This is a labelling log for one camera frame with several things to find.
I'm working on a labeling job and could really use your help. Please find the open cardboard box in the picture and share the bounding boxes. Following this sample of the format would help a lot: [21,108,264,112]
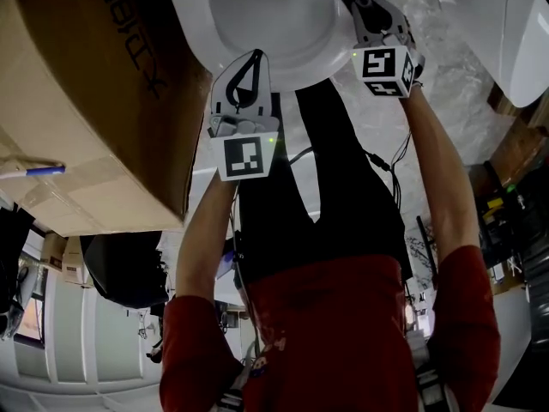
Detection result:
[62,236,94,289]

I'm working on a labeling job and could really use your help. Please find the black white right shoulder strap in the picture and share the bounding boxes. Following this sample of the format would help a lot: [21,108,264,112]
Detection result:
[405,328,455,412]

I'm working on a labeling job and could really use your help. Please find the black white left shoulder strap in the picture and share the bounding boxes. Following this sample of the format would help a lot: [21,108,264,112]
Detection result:
[216,358,258,412]

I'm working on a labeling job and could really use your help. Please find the black white shoulder strap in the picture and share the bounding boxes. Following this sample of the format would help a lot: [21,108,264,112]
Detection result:
[405,328,455,412]
[216,358,258,412]

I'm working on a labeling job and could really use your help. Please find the black office chair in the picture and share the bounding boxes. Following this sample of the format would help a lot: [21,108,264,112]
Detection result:
[80,229,171,311]

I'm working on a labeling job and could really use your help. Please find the black metal table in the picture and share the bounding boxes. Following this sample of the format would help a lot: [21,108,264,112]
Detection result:
[467,156,549,300]

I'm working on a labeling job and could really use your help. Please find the person's red shirt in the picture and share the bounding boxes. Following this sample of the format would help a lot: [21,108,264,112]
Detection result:
[159,245,502,412]

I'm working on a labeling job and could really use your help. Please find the wooden step platform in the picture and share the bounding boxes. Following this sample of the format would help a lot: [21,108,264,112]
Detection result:
[486,82,549,175]

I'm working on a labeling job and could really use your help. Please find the small cardboard box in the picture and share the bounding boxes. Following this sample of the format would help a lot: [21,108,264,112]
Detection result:
[40,232,68,270]

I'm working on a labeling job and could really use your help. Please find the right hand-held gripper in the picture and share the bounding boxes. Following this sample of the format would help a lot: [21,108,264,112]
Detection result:
[341,0,426,100]

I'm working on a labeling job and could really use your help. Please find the person's black trousers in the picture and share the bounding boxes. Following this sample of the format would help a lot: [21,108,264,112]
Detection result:
[233,77,415,291]

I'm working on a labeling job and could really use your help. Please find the person's left forearm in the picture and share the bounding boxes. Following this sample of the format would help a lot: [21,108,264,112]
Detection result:
[175,173,239,304]

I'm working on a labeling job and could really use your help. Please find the person's right forearm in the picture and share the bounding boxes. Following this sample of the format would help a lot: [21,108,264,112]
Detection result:
[396,86,480,270]

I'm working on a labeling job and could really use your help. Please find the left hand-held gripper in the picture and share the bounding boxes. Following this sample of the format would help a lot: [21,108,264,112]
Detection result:
[208,48,281,183]

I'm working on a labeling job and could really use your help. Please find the white toilet bowl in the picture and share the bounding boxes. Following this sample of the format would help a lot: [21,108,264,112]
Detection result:
[188,0,355,93]

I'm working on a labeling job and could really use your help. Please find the large cardboard box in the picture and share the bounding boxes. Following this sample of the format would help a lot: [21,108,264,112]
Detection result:
[0,0,214,238]

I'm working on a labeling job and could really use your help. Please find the white egg-shaped smart toilet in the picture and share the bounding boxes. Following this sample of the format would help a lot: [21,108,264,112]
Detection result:
[435,0,549,109]

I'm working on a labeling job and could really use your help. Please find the white blue toilet brush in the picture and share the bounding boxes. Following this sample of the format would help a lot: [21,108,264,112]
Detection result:
[0,154,67,182]

